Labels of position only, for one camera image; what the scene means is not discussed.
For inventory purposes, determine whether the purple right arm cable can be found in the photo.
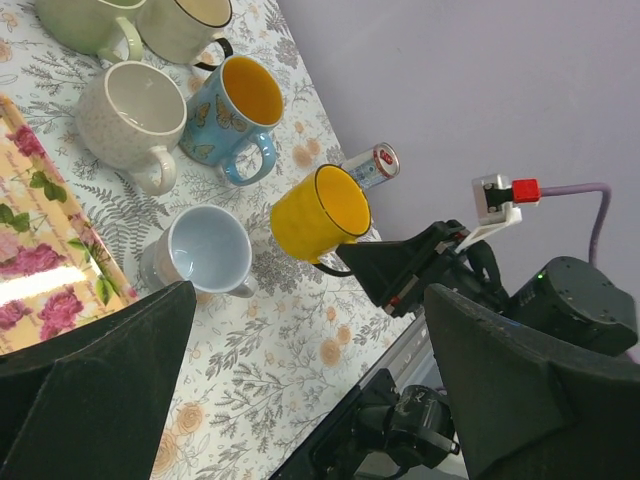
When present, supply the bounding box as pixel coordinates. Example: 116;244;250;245
539;182;640;366

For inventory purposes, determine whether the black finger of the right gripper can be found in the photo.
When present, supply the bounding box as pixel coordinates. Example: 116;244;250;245
338;227;450;310

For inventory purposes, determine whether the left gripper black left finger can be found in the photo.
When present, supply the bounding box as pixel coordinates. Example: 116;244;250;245
1;281;196;479

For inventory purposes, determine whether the light green ceramic mug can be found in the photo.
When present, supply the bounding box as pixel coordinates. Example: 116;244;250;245
35;0;146;63

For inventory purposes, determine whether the yellow mug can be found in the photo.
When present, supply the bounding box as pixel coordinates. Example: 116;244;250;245
270;164;372;277

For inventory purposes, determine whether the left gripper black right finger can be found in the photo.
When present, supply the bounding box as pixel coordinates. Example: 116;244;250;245
424;285;639;479

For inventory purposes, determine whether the blue glazed mug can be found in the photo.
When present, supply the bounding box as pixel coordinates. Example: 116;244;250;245
179;55;284;186

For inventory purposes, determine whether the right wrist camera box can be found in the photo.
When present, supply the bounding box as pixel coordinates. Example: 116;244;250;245
456;174;541;252

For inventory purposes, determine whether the cream mug with black handle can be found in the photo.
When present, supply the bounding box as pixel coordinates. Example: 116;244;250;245
136;0;234;72

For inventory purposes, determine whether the white grey mug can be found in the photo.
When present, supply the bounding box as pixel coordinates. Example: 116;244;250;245
75;61;187;196

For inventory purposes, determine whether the blue white drink can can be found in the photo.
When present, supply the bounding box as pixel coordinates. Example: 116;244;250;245
340;142;400;190

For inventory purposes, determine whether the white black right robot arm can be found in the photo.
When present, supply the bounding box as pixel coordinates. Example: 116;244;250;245
336;220;638;357

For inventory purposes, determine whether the floral serving tray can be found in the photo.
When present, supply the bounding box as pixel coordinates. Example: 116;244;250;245
1;97;138;354

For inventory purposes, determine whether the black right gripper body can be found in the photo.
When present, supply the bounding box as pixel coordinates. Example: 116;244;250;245
381;220;509;317

